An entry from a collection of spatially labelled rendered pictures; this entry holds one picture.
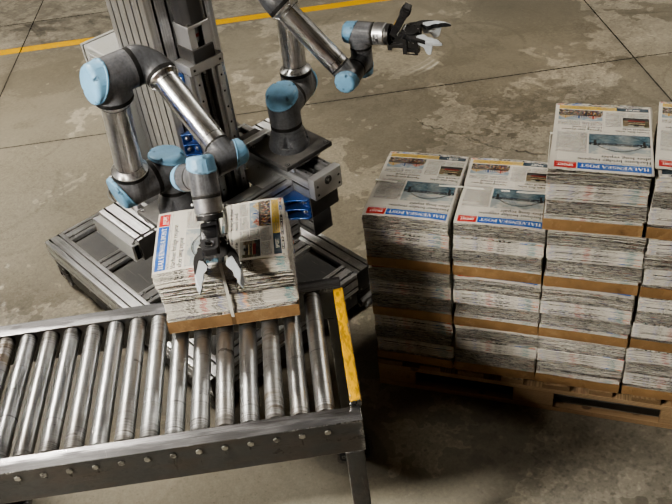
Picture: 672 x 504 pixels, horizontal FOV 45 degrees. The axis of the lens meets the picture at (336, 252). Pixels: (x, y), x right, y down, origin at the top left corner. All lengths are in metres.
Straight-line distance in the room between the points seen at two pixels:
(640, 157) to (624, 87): 2.58
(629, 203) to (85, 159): 3.28
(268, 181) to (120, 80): 0.85
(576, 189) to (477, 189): 0.39
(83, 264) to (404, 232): 1.62
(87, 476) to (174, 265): 0.58
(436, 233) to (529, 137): 1.99
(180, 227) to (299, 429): 0.69
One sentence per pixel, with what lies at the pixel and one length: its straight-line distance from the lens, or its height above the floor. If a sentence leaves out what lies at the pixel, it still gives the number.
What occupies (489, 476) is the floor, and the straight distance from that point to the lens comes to 2.93.
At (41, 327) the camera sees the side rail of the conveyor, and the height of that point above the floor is 0.80.
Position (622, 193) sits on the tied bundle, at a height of 0.99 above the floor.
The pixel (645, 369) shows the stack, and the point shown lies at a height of 0.28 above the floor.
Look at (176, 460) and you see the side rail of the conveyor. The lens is 2.15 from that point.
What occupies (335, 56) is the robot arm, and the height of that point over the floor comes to 1.20.
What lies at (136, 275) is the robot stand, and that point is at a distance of 3.58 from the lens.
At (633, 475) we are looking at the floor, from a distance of 3.00.
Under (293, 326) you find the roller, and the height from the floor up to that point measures 0.80.
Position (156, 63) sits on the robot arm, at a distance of 2.40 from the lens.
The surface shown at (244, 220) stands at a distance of 2.34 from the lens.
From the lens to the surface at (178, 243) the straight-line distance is 2.31.
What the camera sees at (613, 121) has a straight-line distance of 2.62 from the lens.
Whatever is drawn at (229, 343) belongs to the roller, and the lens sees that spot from 2.31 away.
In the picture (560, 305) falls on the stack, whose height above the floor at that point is 0.53.
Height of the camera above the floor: 2.41
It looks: 40 degrees down
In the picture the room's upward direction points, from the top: 8 degrees counter-clockwise
